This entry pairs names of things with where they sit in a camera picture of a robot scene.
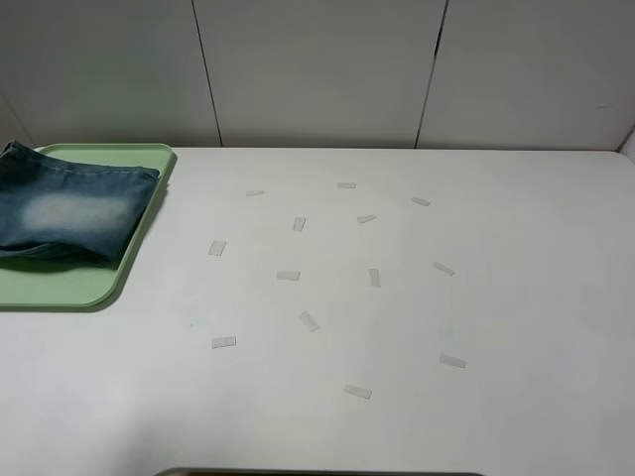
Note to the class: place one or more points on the clear tape piece under shorts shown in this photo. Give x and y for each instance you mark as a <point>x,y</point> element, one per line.
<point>288,275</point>

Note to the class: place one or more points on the clear tape piece bottom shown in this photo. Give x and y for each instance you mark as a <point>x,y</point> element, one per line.
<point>358,392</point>

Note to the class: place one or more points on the clear tape piece far right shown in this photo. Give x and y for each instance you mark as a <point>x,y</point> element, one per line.
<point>443,268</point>

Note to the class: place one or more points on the clear tape piece upper left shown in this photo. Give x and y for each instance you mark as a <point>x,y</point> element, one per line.
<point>216,248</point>

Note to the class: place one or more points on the clear tape piece upper right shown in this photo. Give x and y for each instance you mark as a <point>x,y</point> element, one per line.
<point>420,201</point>

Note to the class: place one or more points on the clear tape piece lower right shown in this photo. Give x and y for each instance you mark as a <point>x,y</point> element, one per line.
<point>452,361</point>

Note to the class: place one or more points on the green plastic tray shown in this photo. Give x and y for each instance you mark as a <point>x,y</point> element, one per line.
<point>67,284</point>

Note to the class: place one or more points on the children's blue denim shorts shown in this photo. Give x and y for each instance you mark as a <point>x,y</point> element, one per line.
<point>52,208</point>

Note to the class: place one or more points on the clear tape piece centre left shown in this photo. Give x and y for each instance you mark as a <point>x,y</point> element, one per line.
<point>299,224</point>

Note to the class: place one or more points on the clear tape piece middle tilted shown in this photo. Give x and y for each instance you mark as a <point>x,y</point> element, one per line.
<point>308,322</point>

